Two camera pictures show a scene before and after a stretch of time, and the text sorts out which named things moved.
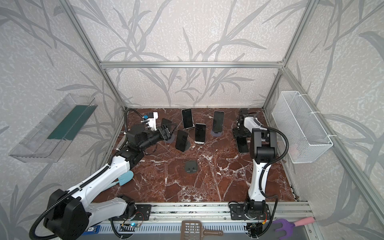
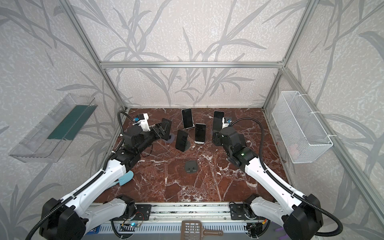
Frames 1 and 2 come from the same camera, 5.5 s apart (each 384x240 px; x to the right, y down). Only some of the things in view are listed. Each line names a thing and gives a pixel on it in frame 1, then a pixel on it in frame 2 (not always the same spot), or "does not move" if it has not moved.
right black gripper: x=240 y=132 -> x=219 y=137
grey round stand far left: x=171 y=140 does not move
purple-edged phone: x=218 y=117 does not move
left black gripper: x=163 y=132 does not move
